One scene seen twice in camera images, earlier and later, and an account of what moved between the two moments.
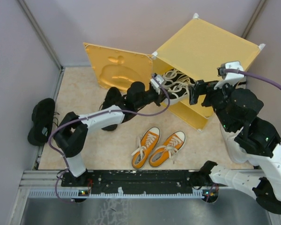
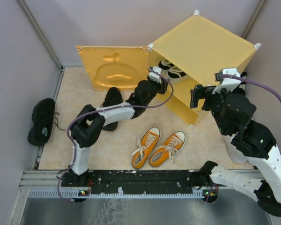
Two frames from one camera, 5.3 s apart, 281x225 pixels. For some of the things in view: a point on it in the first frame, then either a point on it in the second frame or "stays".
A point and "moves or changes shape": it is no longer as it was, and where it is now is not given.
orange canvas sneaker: x=145 y=146 stays
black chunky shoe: x=114 y=97 stays
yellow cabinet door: x=118 y=68 moves or changes shape
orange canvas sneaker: x=172 y=146 stays
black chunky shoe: x=42 y=116 stays
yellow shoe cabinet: x=196 y=50 moves or changes shape
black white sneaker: x=177 y=90 → x=164 y=64
